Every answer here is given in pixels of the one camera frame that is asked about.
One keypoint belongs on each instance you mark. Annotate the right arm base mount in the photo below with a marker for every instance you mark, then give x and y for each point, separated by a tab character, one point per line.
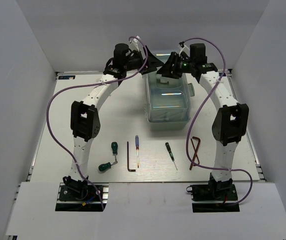
214	197

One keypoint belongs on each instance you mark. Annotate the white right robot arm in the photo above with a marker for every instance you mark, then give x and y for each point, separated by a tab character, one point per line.
230	122

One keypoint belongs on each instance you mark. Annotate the green stubby screwdriver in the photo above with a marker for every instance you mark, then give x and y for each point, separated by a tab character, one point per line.
106	166
114	147

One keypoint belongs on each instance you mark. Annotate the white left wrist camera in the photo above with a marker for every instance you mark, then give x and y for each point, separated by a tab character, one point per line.
135	44

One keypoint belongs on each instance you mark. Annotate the green transparent plastic toolbox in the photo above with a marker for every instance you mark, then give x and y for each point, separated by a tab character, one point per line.
168	103

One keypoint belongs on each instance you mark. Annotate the blue handled screwdriver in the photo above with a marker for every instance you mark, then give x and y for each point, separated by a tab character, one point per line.
137	149

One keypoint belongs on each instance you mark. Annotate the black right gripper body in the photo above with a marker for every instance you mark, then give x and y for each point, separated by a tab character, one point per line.
185	66

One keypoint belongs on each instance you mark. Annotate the red hex key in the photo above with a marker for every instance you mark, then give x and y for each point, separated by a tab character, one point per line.
196	152

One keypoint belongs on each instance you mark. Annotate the black green precision screwdriver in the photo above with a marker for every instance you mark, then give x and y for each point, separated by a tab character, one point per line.
171	154

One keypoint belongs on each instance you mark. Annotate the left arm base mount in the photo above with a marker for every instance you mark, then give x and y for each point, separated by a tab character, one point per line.
80	196

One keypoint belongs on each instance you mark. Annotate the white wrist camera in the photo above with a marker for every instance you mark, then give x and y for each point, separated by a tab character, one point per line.
184	50
135	44

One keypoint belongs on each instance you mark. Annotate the dark L-shaped hex key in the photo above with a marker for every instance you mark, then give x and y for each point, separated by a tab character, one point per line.
128	160

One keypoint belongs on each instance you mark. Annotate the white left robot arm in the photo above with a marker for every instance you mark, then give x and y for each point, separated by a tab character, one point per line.
85	123

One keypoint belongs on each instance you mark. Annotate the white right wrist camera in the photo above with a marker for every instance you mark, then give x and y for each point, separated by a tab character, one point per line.
184	50

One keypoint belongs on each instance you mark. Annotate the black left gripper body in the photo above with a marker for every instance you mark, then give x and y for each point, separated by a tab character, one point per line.
136	62

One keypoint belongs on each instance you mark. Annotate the left blue table label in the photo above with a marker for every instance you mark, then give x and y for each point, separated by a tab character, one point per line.
66	77

